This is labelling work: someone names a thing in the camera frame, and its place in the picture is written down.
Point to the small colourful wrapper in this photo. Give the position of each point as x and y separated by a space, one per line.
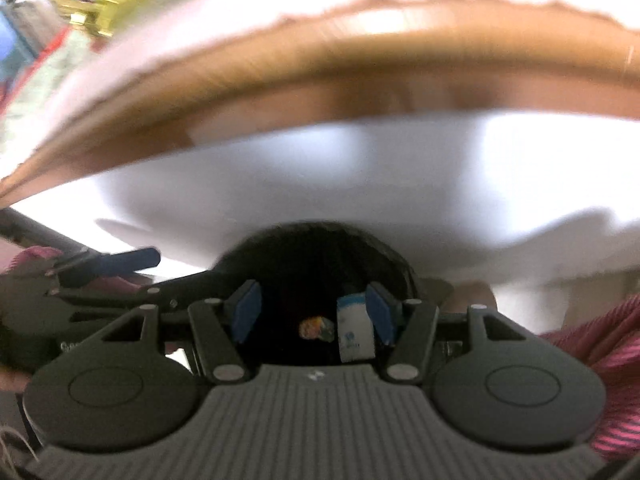
315 330

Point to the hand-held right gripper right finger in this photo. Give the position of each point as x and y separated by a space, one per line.
380 315

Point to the person's leg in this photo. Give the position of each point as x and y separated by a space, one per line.
27 256
615 350

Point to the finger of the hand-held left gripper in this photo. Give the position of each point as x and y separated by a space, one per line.
170 292
130 259

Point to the large gold foil wrapper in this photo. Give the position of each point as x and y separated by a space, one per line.
82 15

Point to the person's left hand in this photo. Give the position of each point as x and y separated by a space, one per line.
11 379

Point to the beige slipper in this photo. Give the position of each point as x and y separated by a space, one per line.
470 296

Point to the person's left leg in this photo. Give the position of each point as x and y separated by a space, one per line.
27 256

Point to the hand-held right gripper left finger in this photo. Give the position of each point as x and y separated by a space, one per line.
247 310

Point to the black lined trash bin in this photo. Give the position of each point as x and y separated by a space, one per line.
300 260

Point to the white and blue carton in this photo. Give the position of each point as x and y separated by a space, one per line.
355 330

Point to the person's right leg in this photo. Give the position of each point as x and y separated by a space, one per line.
615 350

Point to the wooden bed frame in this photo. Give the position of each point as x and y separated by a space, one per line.
350 60

